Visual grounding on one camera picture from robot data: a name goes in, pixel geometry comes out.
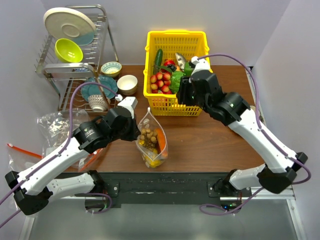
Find brown longan bunch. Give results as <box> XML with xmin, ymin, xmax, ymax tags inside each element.
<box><xmin>138</xmin><ymin>128</ymin><xmax>158</xmax><ymax>147</ymax></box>

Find clear white-dotted zip bag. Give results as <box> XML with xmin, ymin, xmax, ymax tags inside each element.
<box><xmin>135</xmin><ymin>107</ymin><xmax>169</xmax><ymax>168</ymax></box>

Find orange papaya slice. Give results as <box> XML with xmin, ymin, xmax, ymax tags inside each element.
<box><xmin>154</xmin><ymin>128</ymin><xmax>168</xmax><ymax>158</ymax></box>

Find yellow bell pepper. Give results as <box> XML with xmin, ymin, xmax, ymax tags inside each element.
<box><xmin>145</xmin><ymin>160</ymin><xmax>163</xmax><ymax>168</ymax></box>

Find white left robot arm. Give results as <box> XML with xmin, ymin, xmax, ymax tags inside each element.
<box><xmin>5</xmin><ymin>106</ymin><xmax>140</xmax><ymax>216</ymax></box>

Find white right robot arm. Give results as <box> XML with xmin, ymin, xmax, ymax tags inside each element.
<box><xmin>176</xmin><ymin>70</ymin><xmax>308</xmax><ymax>197</ymax></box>

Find crumpled clear plastic bag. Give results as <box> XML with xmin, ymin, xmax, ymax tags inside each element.
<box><xmin>37</xmin><ymin>108</ymin><xmax>90</xmax><ymax>149</ymax></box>

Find orange-zipper clear bag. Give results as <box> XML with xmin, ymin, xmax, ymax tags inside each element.
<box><xmin>7</xmin><ymin>143</ymin><xmax>103</xmax><ymax>173</ymax></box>

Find green lettuce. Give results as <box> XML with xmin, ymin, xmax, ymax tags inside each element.
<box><xmin>169</xmin><ymin>71</ymin><xmax>186</xmax><ymax>94</ymax></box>

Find grey toy fish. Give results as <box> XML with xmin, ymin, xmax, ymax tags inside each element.
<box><xmin>175</xmin><ymin>52</ymin><xmax>187</xmax><ymax>71</ymax></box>

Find red pomegranate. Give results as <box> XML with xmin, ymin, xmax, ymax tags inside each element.
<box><xmin>163</xmin><ymin>59</ymin><xmax>176</xmax><ymax>69</ymax></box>

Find patterned white bowl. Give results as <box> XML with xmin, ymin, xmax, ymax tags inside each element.
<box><xmin>88</xmin><ymin>94</ymin><xmax>108</xmax><ymax>112</ymax></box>

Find white cream bowl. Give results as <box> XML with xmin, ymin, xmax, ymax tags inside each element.
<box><xmin>117</xmin><ymin>75</ymin><xmax>138</xmax><ymax>96</ymax></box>

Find yellow plastic basket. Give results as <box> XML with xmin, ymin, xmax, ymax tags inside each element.
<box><xmin>143</xmin><ymin>29</ymin><xmax>210</xmax><ymax>117</ymax></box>

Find dark green cucumber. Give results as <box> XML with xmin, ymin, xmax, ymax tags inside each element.
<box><xmin>154</xmin><ymin>48</ymin><xmax>163</xmax><ymax>67</ymax></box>

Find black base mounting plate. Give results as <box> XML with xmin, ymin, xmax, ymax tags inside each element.
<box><xmin>74</xmin><ymin>171</ymin><xmax>253</xmax><ymax>210</ymax></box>

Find teal scalloped plate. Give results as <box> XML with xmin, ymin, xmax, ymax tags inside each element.
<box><xmin>81</xmin><ymin>75</ymin><xmax>118</xmax><ymax>102</ymax></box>

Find teal patterned small bowl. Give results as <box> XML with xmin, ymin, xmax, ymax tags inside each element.
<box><xmin>100</xmin><ymin>61</ymin><xmax>122</xmax><ymax>78</ymax></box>

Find metal dish rack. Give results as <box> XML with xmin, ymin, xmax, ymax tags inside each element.
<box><xmin>35</xmin><ymin>4</ymin><xmax>114</xmax><ymax>111</ymax></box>

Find lime green bowl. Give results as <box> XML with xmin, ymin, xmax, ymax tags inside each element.
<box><xmin>54</xmin><ymin>38</ymin><xmax>84</xmax><ymax>63</ymax></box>

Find large cream blue plate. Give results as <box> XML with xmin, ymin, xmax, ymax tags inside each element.
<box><xmin>43</xmin><ymin>7</ymin><xmax>97</xmax><ymax>46</ymax></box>

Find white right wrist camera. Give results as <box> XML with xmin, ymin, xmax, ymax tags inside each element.
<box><xmin>184</xmin><ymin>56</ymin><xmax>211</xmax><ymax>77</ymax></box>

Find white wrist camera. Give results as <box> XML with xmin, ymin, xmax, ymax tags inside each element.
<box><xmin>115</xmin><ymin>94</ymin><xmax>138</xmax><ymax>118</ymax></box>
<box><xmin>184</xmin><ymin>56</ymin><xmax>211</xmax><ymax>77</ymax></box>

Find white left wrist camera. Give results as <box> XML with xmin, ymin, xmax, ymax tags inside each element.
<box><xmin>115</xmin><ymin>94</ymin><xmax>138</xmax><ymax>118</ymax></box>

